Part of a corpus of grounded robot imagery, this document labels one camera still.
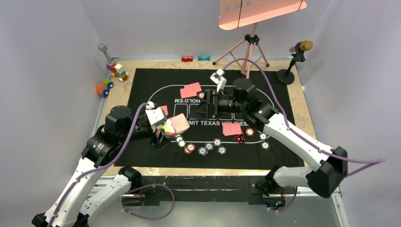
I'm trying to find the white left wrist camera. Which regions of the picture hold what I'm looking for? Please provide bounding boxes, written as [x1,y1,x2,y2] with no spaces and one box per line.
[145,101,167,127]

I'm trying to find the gold microphone on stand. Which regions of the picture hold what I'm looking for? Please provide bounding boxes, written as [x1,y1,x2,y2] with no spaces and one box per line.
[276,40,314,85]

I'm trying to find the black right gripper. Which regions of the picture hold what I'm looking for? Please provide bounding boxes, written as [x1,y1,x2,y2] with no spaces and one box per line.
[189,89,246,120]

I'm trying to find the orange toy wheel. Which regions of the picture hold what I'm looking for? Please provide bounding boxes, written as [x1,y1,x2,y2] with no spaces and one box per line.
[96,79,113,97]

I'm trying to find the red toy block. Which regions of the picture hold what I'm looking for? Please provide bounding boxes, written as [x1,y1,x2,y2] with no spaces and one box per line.
[181,55,193,62]

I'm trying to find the red triangular dealer button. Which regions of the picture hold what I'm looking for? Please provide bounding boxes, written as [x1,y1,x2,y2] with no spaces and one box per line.
[234,134,246,144]

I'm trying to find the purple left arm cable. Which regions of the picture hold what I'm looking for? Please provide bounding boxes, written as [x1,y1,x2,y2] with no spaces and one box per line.
[45,102,175,227]

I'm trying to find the red playing card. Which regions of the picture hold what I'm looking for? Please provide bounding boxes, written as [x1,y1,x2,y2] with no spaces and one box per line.
[159,105,168,115]
[222,122,242,136]
[184,82,202,93]
[180,87,198,99]

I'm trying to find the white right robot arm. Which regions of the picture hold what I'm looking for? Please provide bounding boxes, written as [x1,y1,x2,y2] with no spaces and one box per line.
[189,78,348,198]

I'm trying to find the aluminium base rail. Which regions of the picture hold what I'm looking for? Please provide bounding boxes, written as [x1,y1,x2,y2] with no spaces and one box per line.
[56,94,350,227]

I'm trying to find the colourful toy block train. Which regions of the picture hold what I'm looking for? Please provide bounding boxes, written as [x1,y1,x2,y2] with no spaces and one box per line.
[97,43,129,82]

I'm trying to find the pink music stand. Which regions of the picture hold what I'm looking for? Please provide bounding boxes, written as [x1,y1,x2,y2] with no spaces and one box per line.
[212,0,307,67]

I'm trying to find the red poker chip stack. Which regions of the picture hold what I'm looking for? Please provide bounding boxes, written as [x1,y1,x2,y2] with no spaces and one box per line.
[184,143,196,154]

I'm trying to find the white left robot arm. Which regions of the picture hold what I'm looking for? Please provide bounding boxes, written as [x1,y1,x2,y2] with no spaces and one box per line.
[32,102,185,227]

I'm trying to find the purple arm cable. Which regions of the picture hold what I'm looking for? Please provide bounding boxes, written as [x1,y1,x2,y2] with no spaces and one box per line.
[223,58,386,214]
[45,102,175,227]

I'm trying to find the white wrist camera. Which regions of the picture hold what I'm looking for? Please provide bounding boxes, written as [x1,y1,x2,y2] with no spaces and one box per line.
[210,69,227,92]
[145,101,167,127]

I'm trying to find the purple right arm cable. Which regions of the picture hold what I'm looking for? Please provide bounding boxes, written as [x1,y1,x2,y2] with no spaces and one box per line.
[223,58,386,214]

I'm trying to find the teal toy block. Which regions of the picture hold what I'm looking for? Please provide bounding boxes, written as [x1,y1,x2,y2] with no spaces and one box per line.
[198,55,210,61]

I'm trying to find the black poker felt mat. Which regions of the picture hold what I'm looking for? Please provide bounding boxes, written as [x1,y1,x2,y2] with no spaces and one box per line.
[116,69,304,170]

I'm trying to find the red playing card box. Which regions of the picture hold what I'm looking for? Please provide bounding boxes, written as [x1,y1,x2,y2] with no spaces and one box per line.
[162,113,190,136]

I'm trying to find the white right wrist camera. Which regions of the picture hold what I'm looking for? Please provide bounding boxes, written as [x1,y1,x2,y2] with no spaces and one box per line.
[210,69,227,92]

